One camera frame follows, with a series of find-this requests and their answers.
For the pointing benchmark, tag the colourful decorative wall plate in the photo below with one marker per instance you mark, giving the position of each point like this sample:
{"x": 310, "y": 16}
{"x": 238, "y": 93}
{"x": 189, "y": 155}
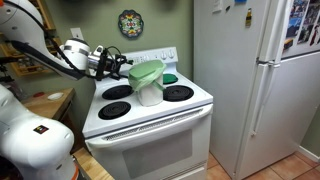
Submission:
{"x": 131, "y": 24}

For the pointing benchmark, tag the white wall switch plate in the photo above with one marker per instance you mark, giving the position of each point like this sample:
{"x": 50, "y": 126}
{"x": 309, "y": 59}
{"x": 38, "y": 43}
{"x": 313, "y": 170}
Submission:
{"x": 77, "y": 33}

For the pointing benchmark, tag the white refrigerator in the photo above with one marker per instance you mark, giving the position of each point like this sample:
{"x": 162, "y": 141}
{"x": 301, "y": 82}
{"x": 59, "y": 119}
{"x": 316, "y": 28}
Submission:
{"x": 226, "y": 83}

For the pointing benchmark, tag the wooden kitchen cart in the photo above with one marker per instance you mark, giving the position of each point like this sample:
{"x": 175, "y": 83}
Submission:
{"x": 46, "y": 108}

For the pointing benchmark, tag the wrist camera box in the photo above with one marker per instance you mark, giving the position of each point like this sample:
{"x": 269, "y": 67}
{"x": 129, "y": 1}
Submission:
{"x": 98, "y": 50}

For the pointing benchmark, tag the black coil burner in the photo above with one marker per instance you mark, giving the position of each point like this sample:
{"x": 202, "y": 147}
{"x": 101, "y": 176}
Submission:
{"x": 114, "y": 110}
{"x": 178, "y": 93}
{"x": 116, "y": 92}

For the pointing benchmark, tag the black metal mount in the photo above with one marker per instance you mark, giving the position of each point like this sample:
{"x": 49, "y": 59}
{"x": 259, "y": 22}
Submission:
{"x": 6, "y": 60}

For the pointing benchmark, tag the yellow black bottle magnet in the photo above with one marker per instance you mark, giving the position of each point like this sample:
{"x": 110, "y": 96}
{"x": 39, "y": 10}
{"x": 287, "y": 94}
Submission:
{"x": 248, "y": 17}

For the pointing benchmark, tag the white stove drawer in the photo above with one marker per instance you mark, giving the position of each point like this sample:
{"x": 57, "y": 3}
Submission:
{"x": 190, "y": 173}

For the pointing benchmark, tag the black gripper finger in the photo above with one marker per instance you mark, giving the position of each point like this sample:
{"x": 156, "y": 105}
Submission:
{"x": 121, "y": 74}
{"x": 125, "y": 61}

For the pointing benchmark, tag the white oven door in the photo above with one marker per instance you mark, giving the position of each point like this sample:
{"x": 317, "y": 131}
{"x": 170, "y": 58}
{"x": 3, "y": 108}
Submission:
{"x": 156, "y": 156}

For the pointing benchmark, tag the blue printed card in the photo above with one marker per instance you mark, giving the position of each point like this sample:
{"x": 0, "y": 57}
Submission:
{"x": 240, "y": 1}

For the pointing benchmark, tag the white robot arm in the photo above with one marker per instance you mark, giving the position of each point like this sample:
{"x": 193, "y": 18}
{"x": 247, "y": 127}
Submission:
{"x": 33, "y": 146}

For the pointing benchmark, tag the small white bowl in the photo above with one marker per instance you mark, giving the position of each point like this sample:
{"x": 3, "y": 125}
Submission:
{"x": 55, "y": 96}

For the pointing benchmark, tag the white paper sheet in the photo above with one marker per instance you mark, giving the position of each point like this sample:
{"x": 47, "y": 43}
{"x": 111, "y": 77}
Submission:
{"x": 217, "y": 5}

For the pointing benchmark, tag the white stove knob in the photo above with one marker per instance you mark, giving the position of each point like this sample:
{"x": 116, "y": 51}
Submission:
{"x": 164, "y": 55}
{"x": 172, "y": 53}

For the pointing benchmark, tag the white baseboard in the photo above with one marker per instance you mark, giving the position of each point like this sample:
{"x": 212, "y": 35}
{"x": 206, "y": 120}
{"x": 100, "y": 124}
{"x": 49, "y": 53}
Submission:
{"x": 308, "y": 154}

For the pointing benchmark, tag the small yellow black magnet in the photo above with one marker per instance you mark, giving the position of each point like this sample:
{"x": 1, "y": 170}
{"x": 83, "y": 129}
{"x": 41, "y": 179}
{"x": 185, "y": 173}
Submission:
{"x": 288, "y": 44}

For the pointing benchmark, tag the small red dish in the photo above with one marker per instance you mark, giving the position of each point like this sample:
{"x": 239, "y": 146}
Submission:
{"x": 38, "y": 94}

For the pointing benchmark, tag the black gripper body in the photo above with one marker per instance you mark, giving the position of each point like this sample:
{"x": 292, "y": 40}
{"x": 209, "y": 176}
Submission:
{"x": 107, "y": 65}

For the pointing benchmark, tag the white electric stove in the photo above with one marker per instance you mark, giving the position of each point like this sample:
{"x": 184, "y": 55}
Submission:
{"x": 143, "y": 116}

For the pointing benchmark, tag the dark green round pad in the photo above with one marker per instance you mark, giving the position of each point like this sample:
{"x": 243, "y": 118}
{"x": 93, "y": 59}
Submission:
{"x": 170, "y": 79}

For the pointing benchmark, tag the wooden spice rack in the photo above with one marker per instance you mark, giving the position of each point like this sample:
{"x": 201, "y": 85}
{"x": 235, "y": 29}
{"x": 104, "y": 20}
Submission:
{"x": 26, "y": 70}

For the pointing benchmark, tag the colour photo print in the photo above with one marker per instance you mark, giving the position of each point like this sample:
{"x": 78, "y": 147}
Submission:
{"x": 315, "y": 35}
{"x": 305, "y": 34}
{"x": 299, "y": 8}
{"x": 294, "y": 27}
{"x": 312, "y": 14}

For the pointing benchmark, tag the green cloth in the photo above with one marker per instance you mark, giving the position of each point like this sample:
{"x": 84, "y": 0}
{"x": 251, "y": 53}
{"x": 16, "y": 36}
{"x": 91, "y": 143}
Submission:
{"x": 140, "y": 83}

